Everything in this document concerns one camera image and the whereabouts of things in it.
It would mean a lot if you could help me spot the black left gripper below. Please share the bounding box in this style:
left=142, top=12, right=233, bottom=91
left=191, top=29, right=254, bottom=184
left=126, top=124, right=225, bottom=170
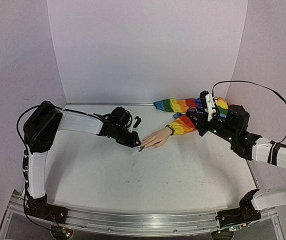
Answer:
left=113, top=125, right=142, bottom=148

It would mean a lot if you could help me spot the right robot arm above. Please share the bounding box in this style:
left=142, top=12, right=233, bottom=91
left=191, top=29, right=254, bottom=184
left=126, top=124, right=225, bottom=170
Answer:
left=186, top=104, right=286, bottom=211

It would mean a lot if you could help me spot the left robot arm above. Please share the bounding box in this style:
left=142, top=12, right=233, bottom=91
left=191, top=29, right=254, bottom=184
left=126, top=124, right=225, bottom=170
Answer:
left=19, top=101, right=142, bottom=219

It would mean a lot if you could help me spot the rainbow striped jacket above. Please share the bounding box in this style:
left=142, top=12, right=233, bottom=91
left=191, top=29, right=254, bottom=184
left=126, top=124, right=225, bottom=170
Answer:
left=153, top=96, right=230, bottom=136

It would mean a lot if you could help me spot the mannequin hand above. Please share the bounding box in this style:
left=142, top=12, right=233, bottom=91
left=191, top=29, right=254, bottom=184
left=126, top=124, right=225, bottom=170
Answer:
left=141, top=127, right=173, bottom=150

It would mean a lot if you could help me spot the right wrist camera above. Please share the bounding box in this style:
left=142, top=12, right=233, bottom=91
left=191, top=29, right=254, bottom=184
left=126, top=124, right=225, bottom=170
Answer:
left=199, top=90, right=220, bottom=122

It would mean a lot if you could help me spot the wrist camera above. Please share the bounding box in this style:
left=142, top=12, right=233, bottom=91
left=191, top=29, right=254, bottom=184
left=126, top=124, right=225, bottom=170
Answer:
left=132, top=116, right=142, bottom=128
left=199, top=90, right=220, bottom=122

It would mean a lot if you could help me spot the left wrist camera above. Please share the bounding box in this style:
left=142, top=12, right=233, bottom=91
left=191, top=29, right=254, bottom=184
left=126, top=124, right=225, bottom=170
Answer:
left=132, top=116, right=142, bottom=128

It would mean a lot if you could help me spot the right black cable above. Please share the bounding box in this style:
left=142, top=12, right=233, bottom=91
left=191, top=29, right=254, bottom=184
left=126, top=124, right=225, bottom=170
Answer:
left=211, top=79, right=286, bottom=143

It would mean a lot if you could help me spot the black cable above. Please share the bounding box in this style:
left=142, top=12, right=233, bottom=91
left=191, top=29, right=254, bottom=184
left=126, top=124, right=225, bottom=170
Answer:
left=15, top=104, right=44, bottom=156
left=211, top=79, right=286, bottom=143

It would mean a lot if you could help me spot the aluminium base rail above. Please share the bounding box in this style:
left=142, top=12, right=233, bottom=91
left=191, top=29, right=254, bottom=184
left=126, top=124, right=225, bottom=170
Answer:
left=7, top=189, right=279, bottom=233

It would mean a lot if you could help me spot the left black cable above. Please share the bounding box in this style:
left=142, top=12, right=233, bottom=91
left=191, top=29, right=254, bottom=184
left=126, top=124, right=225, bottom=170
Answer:
left=15, top=104, right=44, bottom=156

